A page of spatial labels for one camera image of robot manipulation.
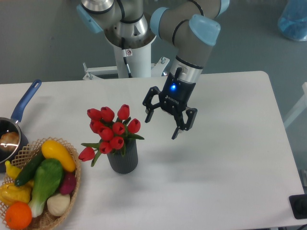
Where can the purple red onion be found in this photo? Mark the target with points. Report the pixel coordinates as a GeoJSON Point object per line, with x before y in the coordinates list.
{"type": "Point", "coordinates": [68, 184]}

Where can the yellow bell pepper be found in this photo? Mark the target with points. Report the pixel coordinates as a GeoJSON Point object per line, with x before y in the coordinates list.
{"type": "Point", "coordinates": [10, 194]}

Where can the black device at edge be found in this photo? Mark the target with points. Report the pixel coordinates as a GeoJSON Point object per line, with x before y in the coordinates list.
{"type": "Point", "coordinates": [299, 206]}

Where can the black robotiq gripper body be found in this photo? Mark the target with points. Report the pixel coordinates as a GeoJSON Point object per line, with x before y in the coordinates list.
{"type": "Point", "coordinates": [175, 95]}

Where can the orange fruit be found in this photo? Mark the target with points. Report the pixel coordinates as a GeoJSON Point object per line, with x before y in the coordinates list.
{"type": "Point", "coordinates": [18, 216]}

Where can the yellow banana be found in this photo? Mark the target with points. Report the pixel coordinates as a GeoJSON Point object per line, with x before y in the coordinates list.
{"type": "Point", "coordinates": [13, 170]}

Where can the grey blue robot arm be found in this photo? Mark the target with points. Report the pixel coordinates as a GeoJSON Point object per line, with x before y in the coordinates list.
{"type": "Point", "coordinates": [190, 27]}

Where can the dark grey ribbed vase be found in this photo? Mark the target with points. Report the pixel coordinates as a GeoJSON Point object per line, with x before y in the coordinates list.
{"type": "Point", "coordinates": [126, 163]}

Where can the blue handled saucepan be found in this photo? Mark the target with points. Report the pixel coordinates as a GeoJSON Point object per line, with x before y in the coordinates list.
{"type": "Point", "coordinates": [11, 124]}

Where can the brown bread roll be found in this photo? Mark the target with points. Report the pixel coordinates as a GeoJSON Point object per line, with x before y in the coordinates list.
{"type": "Point", "coordinates": [9, 141]}

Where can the dark green cucumber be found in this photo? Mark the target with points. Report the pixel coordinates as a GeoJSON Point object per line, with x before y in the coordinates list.
{"type": "Point", "coordinates": [29, 170]}

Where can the yellow squash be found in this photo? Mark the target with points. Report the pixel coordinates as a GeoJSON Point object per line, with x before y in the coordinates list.
{"type": "Point", "coordinates": [53, 149]}

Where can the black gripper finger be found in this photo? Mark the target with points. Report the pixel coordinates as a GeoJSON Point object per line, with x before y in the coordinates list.
{"type": "Point", "coordinates": [147, 102]}
{"type": "Point", "coordinates": [179, 119]}

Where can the red tulip bouquet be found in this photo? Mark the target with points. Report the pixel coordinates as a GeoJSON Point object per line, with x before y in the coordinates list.
{"type": "Point", "coordinates": [116, 131]}

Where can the white garlic bulb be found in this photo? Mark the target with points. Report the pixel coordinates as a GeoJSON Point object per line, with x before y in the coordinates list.
{"type": "Point", "coordinates": [58, 204]}

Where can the white frame at right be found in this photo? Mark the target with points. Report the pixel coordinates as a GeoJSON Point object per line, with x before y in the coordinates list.
{"type": "Point", "coordinates": [297, 109]}

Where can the green bok choy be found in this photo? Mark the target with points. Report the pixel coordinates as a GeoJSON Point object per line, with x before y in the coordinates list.
{"type": "Point", "coordinates": [46, 181]}

